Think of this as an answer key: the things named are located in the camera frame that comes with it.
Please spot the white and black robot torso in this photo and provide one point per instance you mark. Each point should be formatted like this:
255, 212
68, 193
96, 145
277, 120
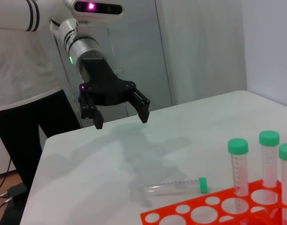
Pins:
16, 70

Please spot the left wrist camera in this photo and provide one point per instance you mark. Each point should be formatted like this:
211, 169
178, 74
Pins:
98, 8

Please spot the white and silver left robot arm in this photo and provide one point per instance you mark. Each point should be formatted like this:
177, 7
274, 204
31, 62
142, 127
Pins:
84, 47

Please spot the small black box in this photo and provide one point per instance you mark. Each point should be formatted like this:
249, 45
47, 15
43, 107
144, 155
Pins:
16, 192

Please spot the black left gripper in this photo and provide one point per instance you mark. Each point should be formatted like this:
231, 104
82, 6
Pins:
103, 91

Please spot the orange plastic test tube rack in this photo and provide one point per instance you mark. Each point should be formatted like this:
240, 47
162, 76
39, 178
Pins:
253, 187

